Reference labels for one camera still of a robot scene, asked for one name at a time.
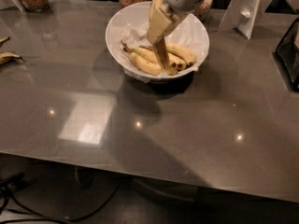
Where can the banana peel on table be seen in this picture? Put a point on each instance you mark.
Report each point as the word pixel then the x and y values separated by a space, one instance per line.
pixel 7 56

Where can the right glass grain jar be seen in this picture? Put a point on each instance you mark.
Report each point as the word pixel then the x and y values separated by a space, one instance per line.
pixel 202 11

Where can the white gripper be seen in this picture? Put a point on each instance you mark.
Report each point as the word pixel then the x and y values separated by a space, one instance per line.
pixel 164 24

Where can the yellow banana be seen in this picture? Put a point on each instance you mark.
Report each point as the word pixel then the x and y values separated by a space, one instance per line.
pixel 142 64
pixel 182 52
pixel 150 56
pixel 162 57

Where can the white bowl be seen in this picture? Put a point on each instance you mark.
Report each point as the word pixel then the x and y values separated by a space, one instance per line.
pixel 124 22

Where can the white angled stand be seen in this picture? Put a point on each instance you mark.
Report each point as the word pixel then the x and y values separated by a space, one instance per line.
pixel 241 15

